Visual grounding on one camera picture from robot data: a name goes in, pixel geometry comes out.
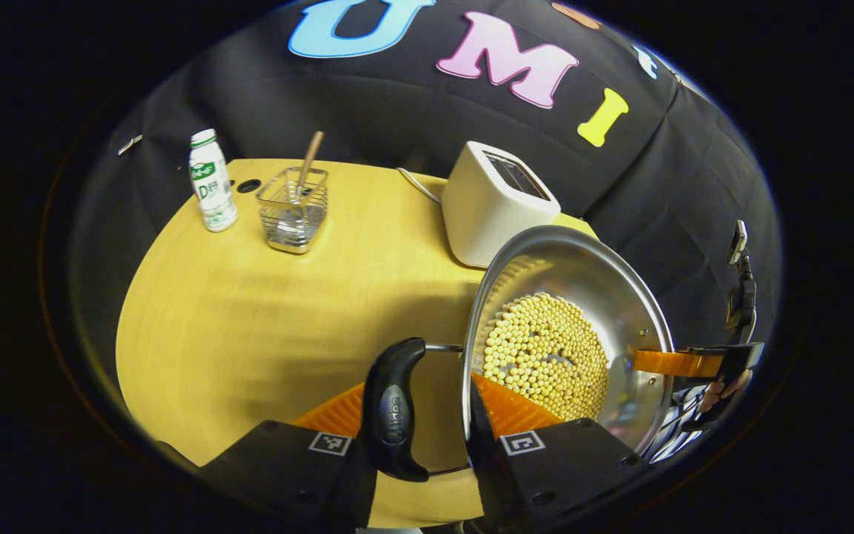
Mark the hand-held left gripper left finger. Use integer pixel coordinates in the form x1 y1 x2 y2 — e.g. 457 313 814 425
197 382 380 533

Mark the black backdrop cloth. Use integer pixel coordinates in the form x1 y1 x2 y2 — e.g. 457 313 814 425
71 0 782 357

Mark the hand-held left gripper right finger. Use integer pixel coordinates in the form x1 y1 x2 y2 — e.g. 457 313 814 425
464 372 652 533

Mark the white power cable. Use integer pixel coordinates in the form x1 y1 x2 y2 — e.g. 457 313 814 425
396 168 444 205

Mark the stainless steel pot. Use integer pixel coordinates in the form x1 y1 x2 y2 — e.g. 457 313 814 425
362 225 677 483

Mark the wire mesh basket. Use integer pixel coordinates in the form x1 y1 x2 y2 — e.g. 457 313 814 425
255 166 330 255

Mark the white drink bottle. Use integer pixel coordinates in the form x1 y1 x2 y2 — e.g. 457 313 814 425
188 128 239 233

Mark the pile of yellow beans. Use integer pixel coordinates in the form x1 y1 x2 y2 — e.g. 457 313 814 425
481 292 611 422

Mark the white toaster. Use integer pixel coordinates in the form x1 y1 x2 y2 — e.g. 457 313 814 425
440 141 563 269

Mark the wooden-handled spoon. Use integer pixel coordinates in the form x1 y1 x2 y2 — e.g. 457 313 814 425
279 131 325 234

